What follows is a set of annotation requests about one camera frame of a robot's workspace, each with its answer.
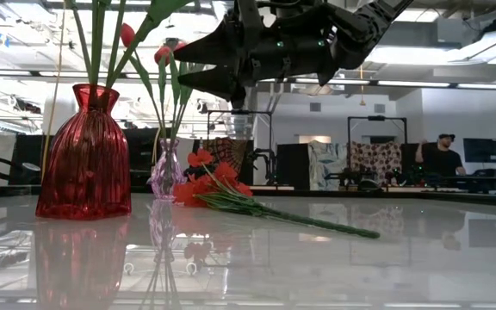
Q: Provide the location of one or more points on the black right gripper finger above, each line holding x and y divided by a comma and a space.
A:
218, 82
218, 45

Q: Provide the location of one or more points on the purple glass vase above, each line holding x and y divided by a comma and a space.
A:
167, 172

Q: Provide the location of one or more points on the red small-blossom flower bunch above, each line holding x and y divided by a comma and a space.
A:
226, 189

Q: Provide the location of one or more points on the red glass vase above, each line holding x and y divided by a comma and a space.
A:
84, 163

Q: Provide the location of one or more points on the mandala pattern tapestry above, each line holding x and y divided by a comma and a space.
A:
235, 150

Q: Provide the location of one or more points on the black partition panel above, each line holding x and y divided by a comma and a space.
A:
24, 159
140, 148
293, 165
405, 157

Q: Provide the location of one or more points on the blue white patterned cloth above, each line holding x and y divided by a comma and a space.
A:
325, 165

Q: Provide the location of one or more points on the floral patterned cloth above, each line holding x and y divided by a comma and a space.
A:
377, 157

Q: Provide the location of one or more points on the white building pillar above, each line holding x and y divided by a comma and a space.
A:
65, 112

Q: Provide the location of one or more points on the person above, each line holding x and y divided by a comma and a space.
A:
439, 159

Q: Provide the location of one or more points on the black domed lamp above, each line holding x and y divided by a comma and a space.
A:
26, 172

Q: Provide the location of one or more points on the black desk with printer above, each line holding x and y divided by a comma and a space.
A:
476, 176

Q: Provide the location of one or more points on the black frame stand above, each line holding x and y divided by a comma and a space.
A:
377, 117
239, 112

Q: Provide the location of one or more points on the round silver air duct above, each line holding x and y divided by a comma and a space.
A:
241, 120

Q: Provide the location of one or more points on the black wall monitor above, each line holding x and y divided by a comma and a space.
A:
480, 150

